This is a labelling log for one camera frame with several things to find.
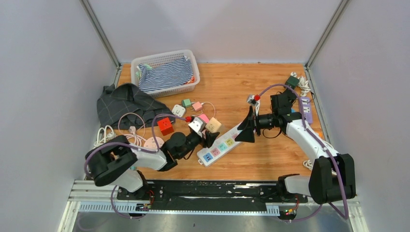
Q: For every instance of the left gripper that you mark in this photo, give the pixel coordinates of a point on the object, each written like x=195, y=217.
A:
x=210, y=138

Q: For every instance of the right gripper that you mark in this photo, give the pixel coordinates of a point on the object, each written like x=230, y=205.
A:
x=247, y=135

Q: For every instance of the beige plug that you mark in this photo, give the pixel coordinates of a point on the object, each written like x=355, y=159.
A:
x=213, y=125

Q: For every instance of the white long power strip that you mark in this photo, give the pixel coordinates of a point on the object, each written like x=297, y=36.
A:
x=221, y=146

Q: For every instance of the pink plug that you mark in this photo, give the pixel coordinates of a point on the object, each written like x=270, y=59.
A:
x=204, y=118

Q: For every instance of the white plug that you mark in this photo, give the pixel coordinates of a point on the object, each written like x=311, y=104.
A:
x=178, y=110

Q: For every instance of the red plug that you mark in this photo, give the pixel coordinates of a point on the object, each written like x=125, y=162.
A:
x=165, y=126

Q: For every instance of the round pink socket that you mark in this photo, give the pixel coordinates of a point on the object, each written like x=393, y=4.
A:
x=153, y=143

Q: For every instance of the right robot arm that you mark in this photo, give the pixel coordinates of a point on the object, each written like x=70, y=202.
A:
x=332, y=177

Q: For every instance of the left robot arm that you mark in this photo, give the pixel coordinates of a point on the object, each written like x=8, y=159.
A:
x=110, y=163

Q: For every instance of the green small charger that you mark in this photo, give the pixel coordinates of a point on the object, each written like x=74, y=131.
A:
x=186, y=103

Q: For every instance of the purple power strip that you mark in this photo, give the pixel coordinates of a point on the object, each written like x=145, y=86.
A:
x=307, y=109

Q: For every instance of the dark green adapter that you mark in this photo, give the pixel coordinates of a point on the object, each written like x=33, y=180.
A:
x=292, y=82

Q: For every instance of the striped cloth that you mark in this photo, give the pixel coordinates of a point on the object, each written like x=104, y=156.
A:
x=176, y=73

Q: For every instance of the dark grey plaid cloth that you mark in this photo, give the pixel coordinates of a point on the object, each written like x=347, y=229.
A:
x=126, y=105

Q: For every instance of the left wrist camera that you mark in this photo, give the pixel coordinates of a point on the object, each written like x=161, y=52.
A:
x=197, y=125

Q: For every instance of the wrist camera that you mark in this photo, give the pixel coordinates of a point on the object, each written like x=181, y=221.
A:
x=253, y=100
x=197, y=125

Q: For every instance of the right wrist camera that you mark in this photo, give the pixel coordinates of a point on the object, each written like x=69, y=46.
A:
x=253, y=100

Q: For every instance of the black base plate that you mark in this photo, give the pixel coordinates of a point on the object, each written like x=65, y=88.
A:
x=212, y=195

